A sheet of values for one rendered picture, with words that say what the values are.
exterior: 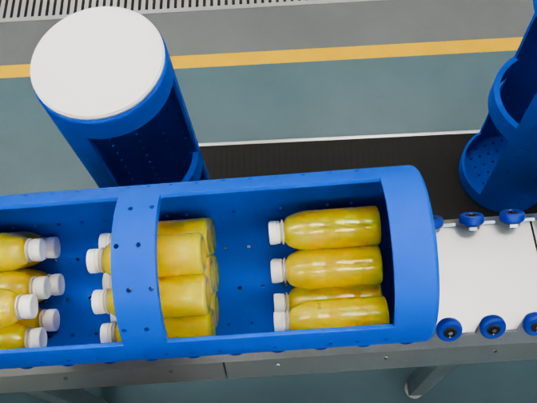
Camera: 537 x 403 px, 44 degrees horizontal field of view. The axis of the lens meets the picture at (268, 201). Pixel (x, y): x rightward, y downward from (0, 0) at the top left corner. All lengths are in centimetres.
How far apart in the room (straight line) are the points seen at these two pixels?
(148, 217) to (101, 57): 51
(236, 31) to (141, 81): 140
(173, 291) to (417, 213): 39
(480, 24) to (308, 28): 67
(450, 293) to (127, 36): 82
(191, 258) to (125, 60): 52
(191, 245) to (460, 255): 53
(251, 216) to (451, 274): 39
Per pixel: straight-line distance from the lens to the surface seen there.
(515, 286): 130
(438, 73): 262
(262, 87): 256
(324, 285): 110
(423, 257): 96
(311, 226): 107
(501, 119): 183
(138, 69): 137
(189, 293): 104
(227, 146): 226
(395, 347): 123
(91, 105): 135
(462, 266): 129
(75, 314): 127
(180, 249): 102
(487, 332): 122
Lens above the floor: 212
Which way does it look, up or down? 66 degrees down
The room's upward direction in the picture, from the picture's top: 9 degrees counter-clockwise
